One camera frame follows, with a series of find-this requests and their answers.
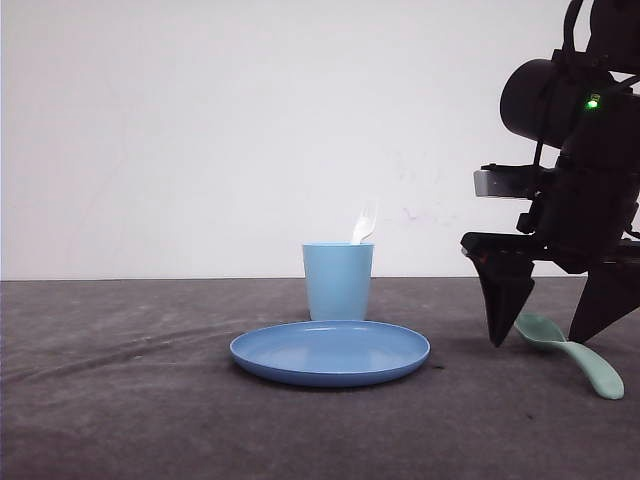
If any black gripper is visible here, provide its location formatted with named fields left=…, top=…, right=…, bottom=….
left=461, top=144, right=639, bottom=347

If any mint green plastic spoon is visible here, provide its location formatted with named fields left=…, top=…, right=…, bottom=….
left=514, top=313, right=625, bottom=400

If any white plastic fork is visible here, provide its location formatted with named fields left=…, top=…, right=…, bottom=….
left=350, top=201, right=378, bottom=245

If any light blue plastic cup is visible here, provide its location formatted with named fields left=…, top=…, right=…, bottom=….
left=302, top=242, right=374, bottom=321

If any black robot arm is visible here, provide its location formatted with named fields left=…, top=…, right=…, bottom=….
left=461, top=1, right=639, bottom=345

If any blue plastic plate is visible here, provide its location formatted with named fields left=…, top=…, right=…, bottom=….
left=229, top=320, right=431, bottom=388

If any grey table mat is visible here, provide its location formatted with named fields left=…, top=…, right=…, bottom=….
left=1, top=278, right=639, bottom=479

